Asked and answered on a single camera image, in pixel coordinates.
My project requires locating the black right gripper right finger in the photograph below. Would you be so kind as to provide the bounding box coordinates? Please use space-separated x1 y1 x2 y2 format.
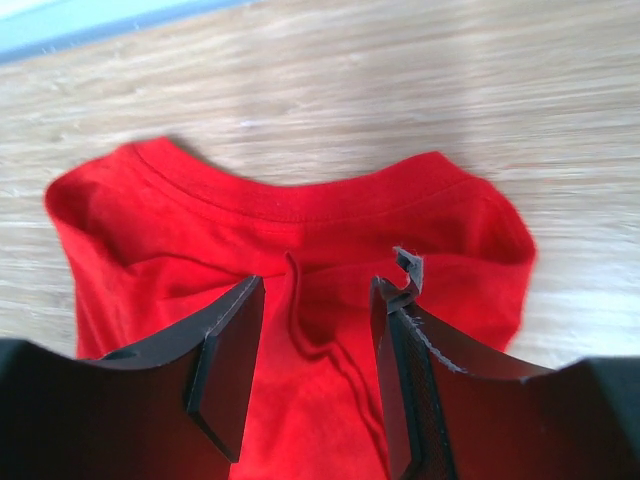
371 249 639 479

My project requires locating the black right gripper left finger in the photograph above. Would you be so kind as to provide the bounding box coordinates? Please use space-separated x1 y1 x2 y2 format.
1 276 265 479

